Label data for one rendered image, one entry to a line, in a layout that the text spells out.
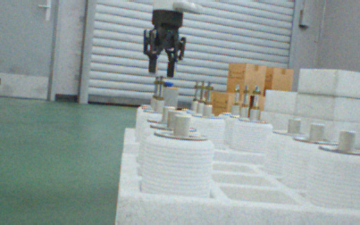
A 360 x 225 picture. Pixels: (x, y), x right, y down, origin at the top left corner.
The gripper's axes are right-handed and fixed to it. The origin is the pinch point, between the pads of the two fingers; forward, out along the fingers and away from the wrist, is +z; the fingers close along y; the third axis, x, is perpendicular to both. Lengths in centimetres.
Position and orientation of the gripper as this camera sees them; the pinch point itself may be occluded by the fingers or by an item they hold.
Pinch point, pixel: (162, 70)
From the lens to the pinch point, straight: 127.3
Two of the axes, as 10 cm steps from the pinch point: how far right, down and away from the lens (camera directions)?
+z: -1.0, 9.9, 0.5
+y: -6.0, -0.2, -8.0
